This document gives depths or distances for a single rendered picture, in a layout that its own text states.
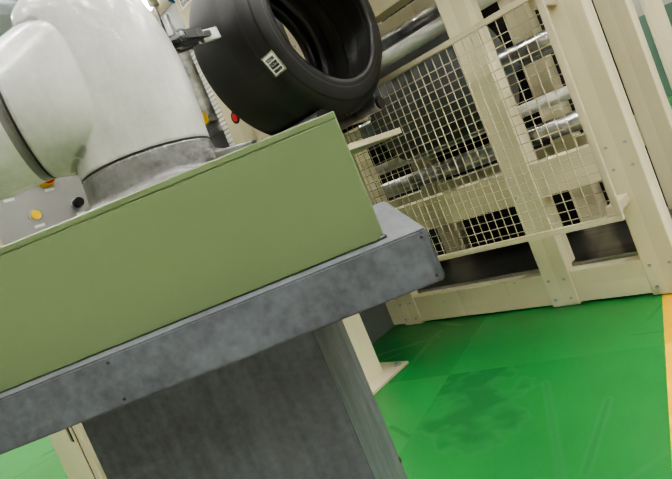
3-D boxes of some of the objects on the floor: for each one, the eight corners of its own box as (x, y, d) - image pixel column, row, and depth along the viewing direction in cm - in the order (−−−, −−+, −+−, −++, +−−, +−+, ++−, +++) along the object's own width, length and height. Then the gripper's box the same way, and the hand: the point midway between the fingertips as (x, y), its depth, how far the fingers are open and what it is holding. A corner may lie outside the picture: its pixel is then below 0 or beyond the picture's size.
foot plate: (314, 402, 195) (311, 396, 195) (358, 365, 214) (356, 360, 214) (365, 402, 176) (363, 396, 176) (409, 363, 195) (406, 357, 195)
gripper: (148, 23, 122) (223, 7, 138) (126, 49, 131) (198, 31, 147) (165, 53, 123) (237, 33, 139) (142, 77, 132) (212, 56, 149)
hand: (208, 35), depth 141 cm, fingers closed
